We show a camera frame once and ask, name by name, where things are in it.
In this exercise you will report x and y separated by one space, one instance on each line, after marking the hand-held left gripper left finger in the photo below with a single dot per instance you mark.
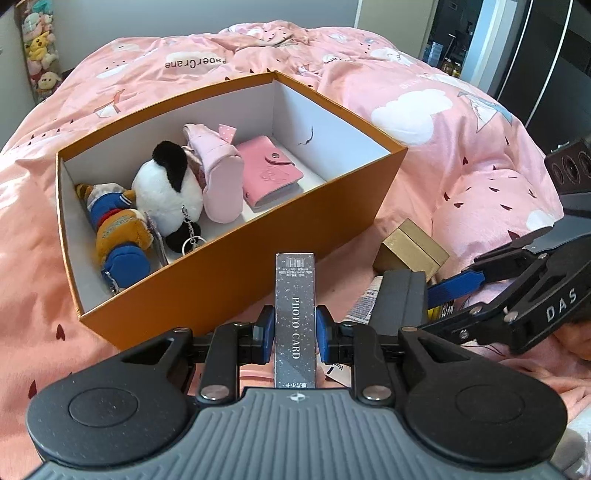
267 334

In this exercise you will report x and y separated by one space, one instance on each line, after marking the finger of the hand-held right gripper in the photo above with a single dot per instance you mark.
485 323
455 286

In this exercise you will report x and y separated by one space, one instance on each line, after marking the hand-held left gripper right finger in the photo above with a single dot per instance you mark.
324 334

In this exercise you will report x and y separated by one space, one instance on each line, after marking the dark sparkly slim box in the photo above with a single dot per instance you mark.
295 295

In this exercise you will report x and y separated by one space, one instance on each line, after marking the black square gift box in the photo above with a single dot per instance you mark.
401 297

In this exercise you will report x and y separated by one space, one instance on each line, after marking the white lotion tube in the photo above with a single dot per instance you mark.
367 300

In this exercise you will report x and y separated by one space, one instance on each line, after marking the gold gift box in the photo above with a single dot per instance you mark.
411 251

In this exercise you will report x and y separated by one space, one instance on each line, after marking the orange cardboard box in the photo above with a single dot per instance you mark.
231 277

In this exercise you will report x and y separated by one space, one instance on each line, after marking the pink pouch with dotted bow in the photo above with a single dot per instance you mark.
221 184

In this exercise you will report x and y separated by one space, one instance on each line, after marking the pink snap card wallet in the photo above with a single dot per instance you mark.
272 170

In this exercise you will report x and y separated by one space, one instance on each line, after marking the black and white panda plush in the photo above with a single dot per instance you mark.
161 189

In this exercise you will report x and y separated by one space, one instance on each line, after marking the duck plush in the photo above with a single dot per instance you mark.
117 230

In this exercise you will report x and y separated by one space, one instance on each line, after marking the pink printed blanket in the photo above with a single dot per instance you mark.
415 138

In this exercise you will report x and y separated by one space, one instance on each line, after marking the dark shelf unit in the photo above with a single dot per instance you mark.
450 50

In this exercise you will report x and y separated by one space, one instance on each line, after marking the hanging column of plush toys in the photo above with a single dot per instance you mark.
39 46

